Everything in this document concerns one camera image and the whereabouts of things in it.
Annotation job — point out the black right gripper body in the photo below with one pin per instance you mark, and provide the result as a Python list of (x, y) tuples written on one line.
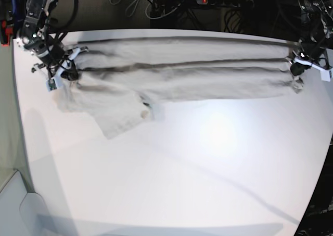
[(46, 50)]

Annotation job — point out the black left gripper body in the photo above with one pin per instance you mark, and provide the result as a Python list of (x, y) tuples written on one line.
[(316, 54)]

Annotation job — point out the grey t-shirt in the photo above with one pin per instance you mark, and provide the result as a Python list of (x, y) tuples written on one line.
[(120, 80)]

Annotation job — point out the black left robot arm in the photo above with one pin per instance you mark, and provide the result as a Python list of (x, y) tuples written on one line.
[(316, 35)]

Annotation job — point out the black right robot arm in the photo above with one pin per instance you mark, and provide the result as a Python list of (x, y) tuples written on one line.
[(39, 35)]

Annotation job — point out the red and black clamp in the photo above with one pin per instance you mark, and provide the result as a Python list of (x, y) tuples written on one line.
[(6, 33)]

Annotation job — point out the black power strip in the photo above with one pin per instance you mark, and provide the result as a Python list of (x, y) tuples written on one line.
[(227, 3)]

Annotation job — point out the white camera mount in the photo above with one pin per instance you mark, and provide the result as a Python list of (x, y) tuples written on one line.
[(299, 64), (53, 72)]

